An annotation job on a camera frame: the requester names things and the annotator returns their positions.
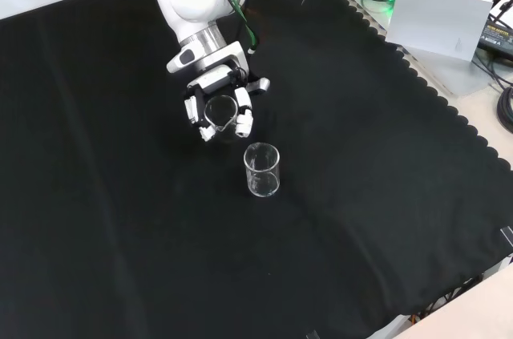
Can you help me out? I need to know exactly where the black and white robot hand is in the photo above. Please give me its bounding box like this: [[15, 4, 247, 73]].
[[183, 66, 256, 143]]

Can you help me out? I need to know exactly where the small clear glass beaker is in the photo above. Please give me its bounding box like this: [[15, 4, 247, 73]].
[[203, 95, 237, 144]]

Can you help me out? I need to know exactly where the large clear glass beaker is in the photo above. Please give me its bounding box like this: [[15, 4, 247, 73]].
[[243, 142, 281, 199]]

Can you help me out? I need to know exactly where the black scalloped bench cloth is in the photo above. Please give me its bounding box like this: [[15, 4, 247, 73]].
[[0, 0, 513, 339]]

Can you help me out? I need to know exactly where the pale grey board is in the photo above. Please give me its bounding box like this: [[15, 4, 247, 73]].
[[385, 0, 494, 63]]

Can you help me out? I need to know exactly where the black power adapter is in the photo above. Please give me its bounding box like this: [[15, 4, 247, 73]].
[[476, 18, 513, 60]]

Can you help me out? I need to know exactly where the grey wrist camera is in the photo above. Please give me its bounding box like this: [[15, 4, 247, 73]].
[[247, 78, 271, 96]]

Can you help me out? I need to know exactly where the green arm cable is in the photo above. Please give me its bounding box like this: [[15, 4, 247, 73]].
[[222, 0, 260, 56]]

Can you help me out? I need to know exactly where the grey metal base plate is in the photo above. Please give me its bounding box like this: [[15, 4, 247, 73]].
[[340, 0, 507, 98]]

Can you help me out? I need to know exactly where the black cable bundle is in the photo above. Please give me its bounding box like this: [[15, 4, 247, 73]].
[[495, 86, 513, 134]]

